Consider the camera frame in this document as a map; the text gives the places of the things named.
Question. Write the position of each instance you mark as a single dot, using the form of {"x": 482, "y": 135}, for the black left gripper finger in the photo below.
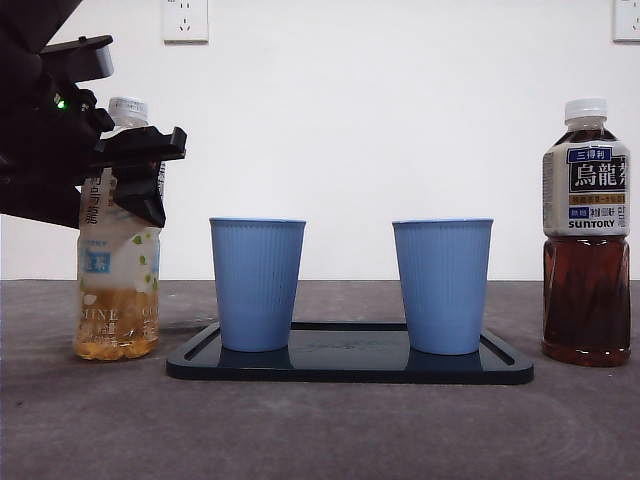
{"x": 142, "y": 195}

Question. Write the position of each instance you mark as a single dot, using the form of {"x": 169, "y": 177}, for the jasmine tea bottle pale label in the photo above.
{"x": 117, "y": 280}

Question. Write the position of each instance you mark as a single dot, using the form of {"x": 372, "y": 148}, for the dark oolong tea bottle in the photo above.
{"x": 585, "y": 300}

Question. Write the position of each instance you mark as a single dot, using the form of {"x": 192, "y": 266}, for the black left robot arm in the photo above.
{"x": 30, "y": 150}

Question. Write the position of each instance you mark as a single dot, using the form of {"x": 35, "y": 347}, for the blue ribbed plastic cup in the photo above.
{"x": 442, "y": 285}
{"x": 256, "y": 285}

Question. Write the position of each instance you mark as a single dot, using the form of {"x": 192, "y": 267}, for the dark blue flat tray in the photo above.
{"x": 350, "y": 369}

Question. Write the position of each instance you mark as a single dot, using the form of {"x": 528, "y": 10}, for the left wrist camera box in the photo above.
{"x": 85, "y": 62}

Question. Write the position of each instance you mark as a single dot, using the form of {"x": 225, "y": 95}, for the white wall socket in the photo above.
{"x": 185, "y": 22}
{"x": 627, "y": 20}

